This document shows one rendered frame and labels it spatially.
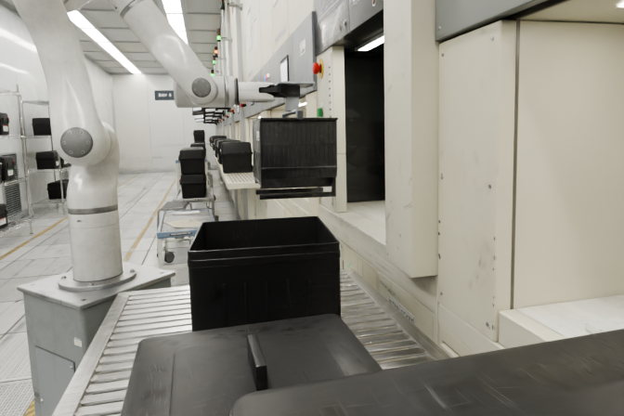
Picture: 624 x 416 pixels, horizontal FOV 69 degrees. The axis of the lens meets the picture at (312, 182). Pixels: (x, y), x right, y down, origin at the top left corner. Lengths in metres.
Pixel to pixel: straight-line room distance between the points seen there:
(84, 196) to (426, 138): 0.84
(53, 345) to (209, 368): 0.80
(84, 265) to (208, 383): 0.79
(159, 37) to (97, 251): 0.56
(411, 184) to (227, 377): 0.45
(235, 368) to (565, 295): 0.50
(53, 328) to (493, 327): 1.01
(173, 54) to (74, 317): 0.66
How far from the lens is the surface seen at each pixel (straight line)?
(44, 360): 1.40
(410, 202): 0.82
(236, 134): 5.95
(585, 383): 0.27
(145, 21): 1.27
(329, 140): 1.21
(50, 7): 1.28
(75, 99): 1.25
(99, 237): 1.28
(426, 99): 0.82
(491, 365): 0.27
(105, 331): 1.01
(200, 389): 0.55
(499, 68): 0.69
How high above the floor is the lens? 1.14
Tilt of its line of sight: 6 degrees down
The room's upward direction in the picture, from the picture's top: 2 degrees counter-clockwise
